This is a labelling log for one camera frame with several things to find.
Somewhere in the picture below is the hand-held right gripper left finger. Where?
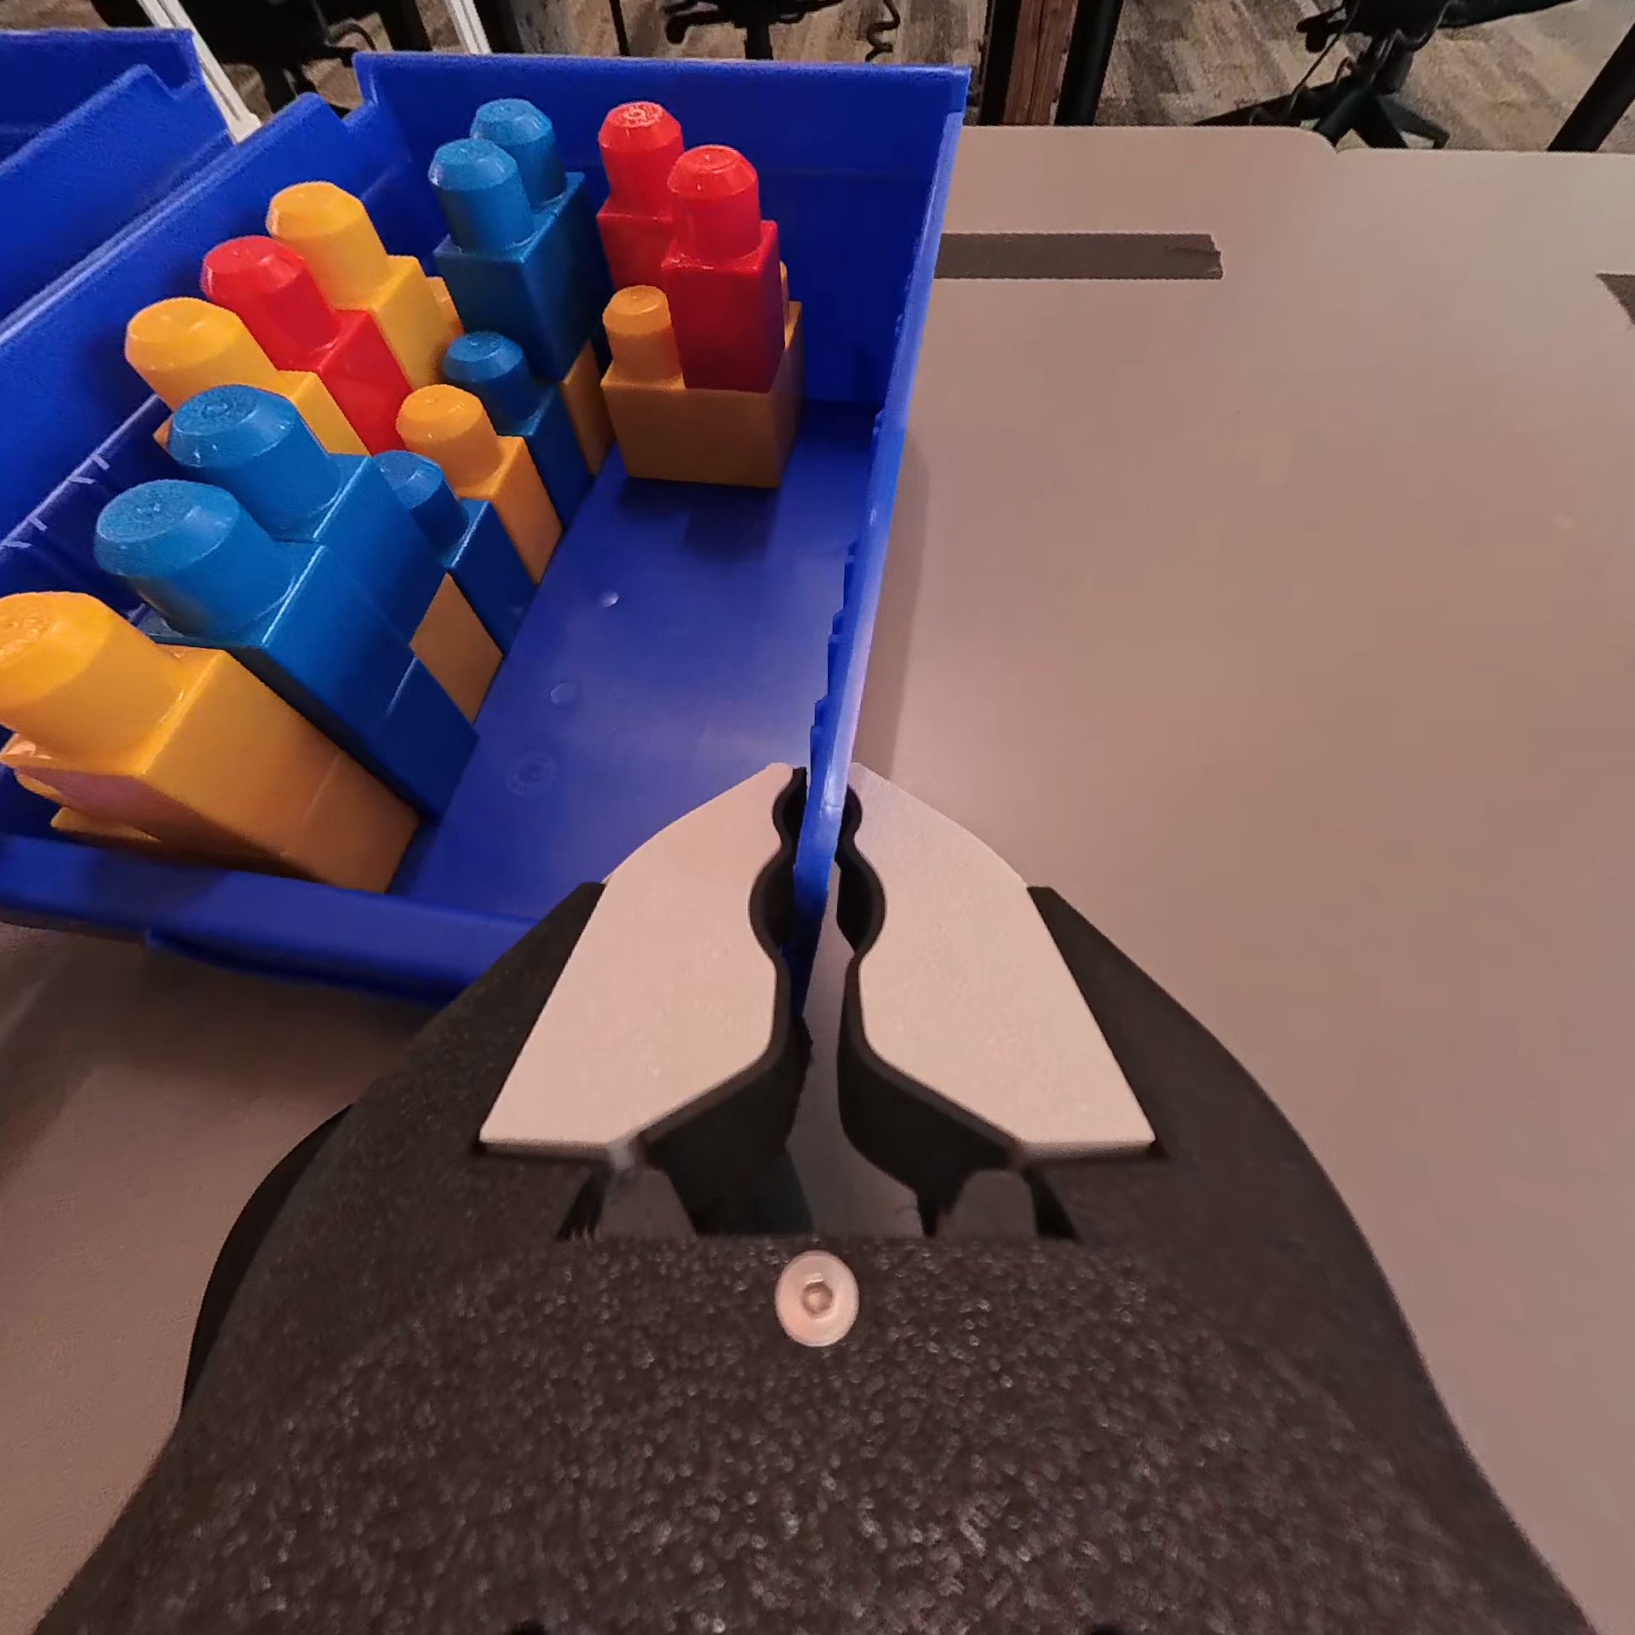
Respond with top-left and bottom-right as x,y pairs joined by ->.
479,761 -> 816,1234

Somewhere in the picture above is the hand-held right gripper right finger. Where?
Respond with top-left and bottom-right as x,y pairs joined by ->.
831,761 -> 1159,1234

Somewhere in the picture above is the blue plastic bin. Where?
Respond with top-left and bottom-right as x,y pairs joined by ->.
0,49 -> 977,1012
0,24 -> 240,319

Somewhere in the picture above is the heap of coloured blocks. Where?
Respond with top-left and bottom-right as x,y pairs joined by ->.
0,101 -> 807,896

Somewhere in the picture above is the black office chair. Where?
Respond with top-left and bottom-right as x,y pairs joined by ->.
1297,0 -> 1454,151

